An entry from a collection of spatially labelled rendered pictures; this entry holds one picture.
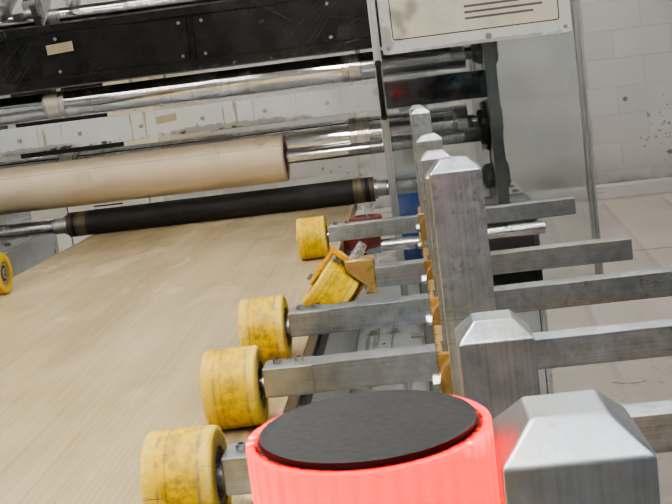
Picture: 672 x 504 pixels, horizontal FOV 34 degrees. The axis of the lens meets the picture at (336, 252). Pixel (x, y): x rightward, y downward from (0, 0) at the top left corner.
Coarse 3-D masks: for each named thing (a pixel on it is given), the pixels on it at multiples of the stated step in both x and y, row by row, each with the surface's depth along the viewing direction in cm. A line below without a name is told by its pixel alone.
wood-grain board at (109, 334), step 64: (64, 256) 257; (128, 256) 243; (192, 256) 231; (256, 256) 219; (0, 320) 184; (64, 320) 177; (128, 320) 170; (192, 320) 164; (0, 384) 139; (64, 384) 135; (128, 384) 131; (192, 384) 128; (0, 448) 112; (64, 448) 109; (128, 448) 107
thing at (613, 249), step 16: (592, 240) 155; (608, 240) 153; (624, 240) 153; (496, 256) 154; (512, 256) 154; (528, 256) 154; (544, 256) 154; (560, 256) 153; (576, 256) 153; (592, 256) 153; (608, 256) 153; (624, 256) 153; (384, 272) 155; (400, 272) 155; (416, 272) 155; (496, 272) 154; (512, 272) 154
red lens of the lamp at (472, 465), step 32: (256, 448) 26; (480, 448) 25; (256, 480) 25; (288, 480) 24; (320, 480) 24; (352, 480) 24; (384, 480) 24; (416, 480) 24; (448, 480) 24; (480, 480) 25
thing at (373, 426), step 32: (288, 416) 28; (320, 416) 27; (352, 416) 27; (384, 416) 27; (416, 416) 26; (448, 416) 26; (480, 416) 26; (288, 448) 25; (320, 448) 25; (352, 448) 25; (384, 448) 24; (416, 448) 24; (448, 448) 24
